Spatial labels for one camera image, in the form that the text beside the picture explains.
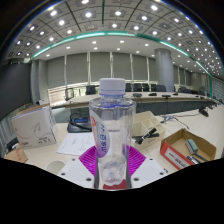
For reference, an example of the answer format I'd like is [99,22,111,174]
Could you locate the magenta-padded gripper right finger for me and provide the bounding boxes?
[126,144,168,189]

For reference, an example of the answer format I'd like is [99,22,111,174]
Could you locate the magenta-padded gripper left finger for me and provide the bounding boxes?
[57,145,99,190]

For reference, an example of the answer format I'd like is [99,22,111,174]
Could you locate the clear plastic water bottle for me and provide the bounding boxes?
[88,77,137,186]

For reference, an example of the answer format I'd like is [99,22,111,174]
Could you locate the white printed paper sheet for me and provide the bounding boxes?
[55,132,97,157]

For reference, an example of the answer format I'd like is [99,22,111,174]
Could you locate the black marker pen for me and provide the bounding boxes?
[136,127,160,145]

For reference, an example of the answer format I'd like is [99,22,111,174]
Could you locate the beige compartment organizer box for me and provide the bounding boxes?
[132,110,167,150]

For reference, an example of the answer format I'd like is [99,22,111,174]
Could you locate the red-sided open cardboard box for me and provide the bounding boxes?
[159,128,218,171]

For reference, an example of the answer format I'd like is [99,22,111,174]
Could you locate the grey-green board eraser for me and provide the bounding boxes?
[185,138,200,156]

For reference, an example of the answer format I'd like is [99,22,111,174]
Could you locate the large white cardboard box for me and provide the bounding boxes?
[11,103,58,150]

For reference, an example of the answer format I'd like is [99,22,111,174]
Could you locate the row of black office chairs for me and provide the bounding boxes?
[84,83,168,96]

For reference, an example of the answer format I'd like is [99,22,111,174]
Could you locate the recessed ceiling lights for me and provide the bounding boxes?
[6,0,224,78]

